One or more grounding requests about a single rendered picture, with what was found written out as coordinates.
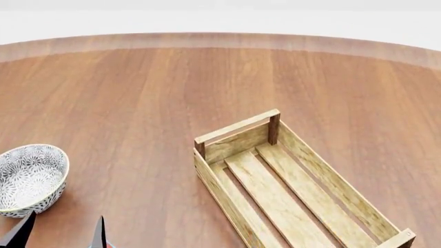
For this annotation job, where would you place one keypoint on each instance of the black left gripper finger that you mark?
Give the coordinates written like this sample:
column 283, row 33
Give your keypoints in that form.
column 21, row 232
column 99, row 235

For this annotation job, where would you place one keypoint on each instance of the wooden slatted crate tray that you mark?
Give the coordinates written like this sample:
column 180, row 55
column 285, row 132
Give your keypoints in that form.
column 275, row 191

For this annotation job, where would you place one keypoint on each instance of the white grey floral patterned bowl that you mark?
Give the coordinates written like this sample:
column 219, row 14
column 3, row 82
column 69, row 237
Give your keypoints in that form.
column 29, row 178

